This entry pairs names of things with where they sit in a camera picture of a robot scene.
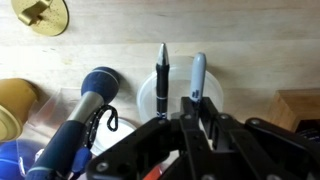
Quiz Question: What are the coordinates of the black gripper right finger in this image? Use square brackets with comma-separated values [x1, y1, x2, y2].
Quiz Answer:
[199, 96, 320, 180]

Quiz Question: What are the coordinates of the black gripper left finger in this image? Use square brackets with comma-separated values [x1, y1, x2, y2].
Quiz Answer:
[84, 96, 214, 180]

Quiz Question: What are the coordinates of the black pen silver tip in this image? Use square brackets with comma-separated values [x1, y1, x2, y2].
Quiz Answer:
[155, 42, 171, 120]

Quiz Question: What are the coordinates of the grey marker black cap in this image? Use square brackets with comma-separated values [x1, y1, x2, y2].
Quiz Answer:
[189, 52, 208, 103]

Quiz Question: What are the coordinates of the small white cup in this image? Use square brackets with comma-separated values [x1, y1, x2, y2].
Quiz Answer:
[90, 117, 138, 157]

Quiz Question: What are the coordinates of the blue handheld microphone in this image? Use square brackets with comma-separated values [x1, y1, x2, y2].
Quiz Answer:
[25, 65, 121, 180]

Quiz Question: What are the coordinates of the clear plastic container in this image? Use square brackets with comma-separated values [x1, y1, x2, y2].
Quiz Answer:
[28, 87, 88, 135]

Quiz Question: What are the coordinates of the blue plastic cup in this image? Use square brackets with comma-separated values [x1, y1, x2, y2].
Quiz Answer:
[0, 139, 46, 180]

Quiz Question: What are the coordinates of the gold jar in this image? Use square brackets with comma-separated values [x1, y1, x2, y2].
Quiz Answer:
[0, 78, 39, 143]

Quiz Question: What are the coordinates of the black flashlight strap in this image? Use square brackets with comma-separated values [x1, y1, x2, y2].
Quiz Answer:
[87, 104, 120, 150]

